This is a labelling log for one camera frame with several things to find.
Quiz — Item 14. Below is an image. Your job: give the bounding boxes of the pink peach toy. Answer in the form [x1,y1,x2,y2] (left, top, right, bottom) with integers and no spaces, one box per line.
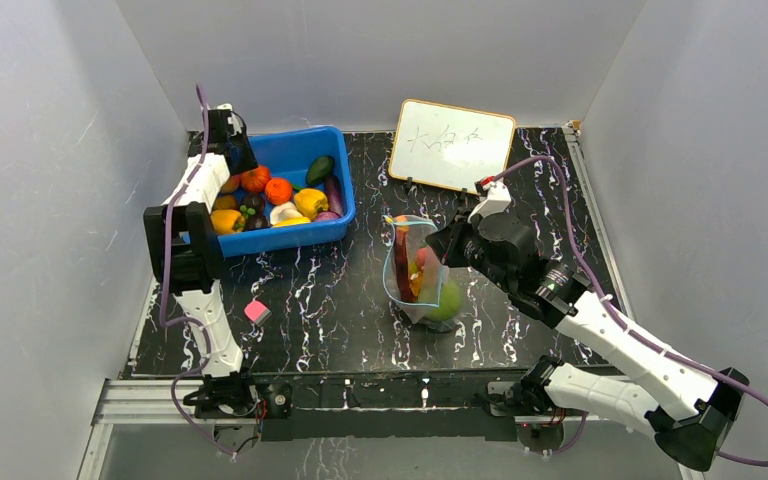
[239,165,272,194]
[413,246,434,270]

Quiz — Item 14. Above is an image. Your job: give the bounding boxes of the clear zip top bag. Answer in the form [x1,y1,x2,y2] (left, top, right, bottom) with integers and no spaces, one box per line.
[382,215,462,333]

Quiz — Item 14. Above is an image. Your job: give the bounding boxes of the orange pumpkin toy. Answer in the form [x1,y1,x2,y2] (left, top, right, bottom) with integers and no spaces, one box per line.
[408,263,424,300]

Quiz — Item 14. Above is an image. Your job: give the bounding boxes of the green round melon toy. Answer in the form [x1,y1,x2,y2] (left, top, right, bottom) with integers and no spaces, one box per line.
[423,281,462,323]

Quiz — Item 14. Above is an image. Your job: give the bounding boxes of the hot dog bun toy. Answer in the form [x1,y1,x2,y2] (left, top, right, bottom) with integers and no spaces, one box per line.
[393,215,415,303]

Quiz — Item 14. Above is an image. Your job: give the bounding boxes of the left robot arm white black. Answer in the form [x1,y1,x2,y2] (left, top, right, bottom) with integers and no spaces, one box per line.
[143,104,259,416]

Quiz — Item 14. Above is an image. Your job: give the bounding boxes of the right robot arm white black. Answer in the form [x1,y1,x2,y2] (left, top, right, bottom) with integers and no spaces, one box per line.
[426,212,748,472]

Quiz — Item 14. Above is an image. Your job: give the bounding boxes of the dark purple plum toy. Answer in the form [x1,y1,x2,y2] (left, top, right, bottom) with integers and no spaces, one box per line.
[245,213,271,231]
[240,193,266,213]

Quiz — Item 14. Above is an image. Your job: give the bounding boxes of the blue plastic bin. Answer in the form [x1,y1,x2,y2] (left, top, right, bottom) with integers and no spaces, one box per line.
[219,126,356,259]

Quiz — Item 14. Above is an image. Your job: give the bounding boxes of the small yellow orange fruit toy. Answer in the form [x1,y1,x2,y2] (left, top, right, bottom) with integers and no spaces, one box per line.
[212,194,239,211]

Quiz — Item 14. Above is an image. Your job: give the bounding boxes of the orange tangerine toy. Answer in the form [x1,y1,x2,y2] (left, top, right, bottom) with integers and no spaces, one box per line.
[263,177,294,205]

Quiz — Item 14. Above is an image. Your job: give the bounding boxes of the white garlic toy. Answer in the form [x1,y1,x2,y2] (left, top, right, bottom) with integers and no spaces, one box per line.
[269,201,304,226]

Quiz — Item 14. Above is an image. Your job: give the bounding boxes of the dark green avocado toy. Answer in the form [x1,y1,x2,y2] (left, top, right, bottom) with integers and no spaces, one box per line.
[305,155,336,188]

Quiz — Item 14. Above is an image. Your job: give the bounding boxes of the yellow banana toy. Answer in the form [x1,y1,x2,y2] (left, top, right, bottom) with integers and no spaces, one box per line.
[272,216,311,228]

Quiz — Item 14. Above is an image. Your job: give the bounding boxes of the purple eggplant toy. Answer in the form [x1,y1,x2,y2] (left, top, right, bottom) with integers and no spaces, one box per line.
[324,174,344,216]

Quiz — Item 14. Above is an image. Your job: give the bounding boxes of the white dry-erase board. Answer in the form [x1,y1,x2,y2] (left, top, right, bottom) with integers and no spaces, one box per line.
[388,99,516,194]

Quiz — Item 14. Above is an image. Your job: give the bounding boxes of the pink white cube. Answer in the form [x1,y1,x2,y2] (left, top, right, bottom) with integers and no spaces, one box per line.
[244,300,272,328]

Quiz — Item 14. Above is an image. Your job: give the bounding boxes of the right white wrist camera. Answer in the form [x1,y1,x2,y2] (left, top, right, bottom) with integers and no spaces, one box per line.
[468,174,511,223]

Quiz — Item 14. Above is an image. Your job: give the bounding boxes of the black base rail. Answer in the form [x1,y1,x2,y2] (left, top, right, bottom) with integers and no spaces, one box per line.
[92,367,690,458]

